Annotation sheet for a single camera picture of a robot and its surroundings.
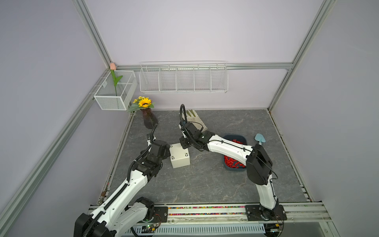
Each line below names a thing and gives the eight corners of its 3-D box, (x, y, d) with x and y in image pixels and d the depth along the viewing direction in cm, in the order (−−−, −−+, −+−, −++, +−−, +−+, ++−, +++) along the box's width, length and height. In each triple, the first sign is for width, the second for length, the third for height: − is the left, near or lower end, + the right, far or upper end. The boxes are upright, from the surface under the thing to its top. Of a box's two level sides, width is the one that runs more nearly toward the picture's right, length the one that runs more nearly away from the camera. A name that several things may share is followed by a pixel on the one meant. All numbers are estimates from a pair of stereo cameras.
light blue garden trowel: (259, 145, 102) (261, 143, 100) (252, 136, 107) (254, 134, 104) (265, 143, 103) (267, 140, 101) (258, 134, 108) (260, 132, 106)
